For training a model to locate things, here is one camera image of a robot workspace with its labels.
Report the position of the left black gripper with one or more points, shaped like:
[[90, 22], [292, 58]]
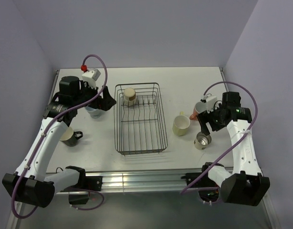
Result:
[[105, 103]]

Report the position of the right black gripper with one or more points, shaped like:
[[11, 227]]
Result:
[[204, 117]]

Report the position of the steel cup beige sleeve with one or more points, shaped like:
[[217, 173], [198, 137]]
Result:
[[202, 141]]

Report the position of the steel cup brown base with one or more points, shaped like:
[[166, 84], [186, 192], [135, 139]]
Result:
[[130, 98]]

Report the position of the pale yellow mug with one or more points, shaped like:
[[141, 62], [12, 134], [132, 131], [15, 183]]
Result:
[[181, 124]]

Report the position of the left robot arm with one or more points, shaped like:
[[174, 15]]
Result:
[[57, 117]]

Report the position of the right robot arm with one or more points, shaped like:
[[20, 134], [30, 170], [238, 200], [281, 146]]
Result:
[[246, 185]]

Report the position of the light blue mug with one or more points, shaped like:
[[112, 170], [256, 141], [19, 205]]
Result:
[[94, 113]]

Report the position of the orange mug white inside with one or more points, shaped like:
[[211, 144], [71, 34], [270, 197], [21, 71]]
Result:
[[198, 108]]

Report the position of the black mug white inside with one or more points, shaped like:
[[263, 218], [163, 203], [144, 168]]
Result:
[[70, 137]]

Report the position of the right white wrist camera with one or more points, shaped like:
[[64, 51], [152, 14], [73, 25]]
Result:
[[210, 102]]

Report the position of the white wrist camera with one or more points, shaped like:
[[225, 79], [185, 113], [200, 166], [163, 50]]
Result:
[[210, 102], [90, 75]]

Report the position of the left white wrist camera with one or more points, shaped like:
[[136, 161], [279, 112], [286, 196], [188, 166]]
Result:
[[90, 75]]

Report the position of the wire dish rack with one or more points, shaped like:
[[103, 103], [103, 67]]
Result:
[[141, 128]]

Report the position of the aluminium frame rail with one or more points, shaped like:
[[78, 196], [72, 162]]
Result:
[[146, 181]]

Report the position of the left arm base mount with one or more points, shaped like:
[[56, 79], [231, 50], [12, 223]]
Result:
[[93, 183]]

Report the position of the black box under rail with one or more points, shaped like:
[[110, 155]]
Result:
[[78, 199]]

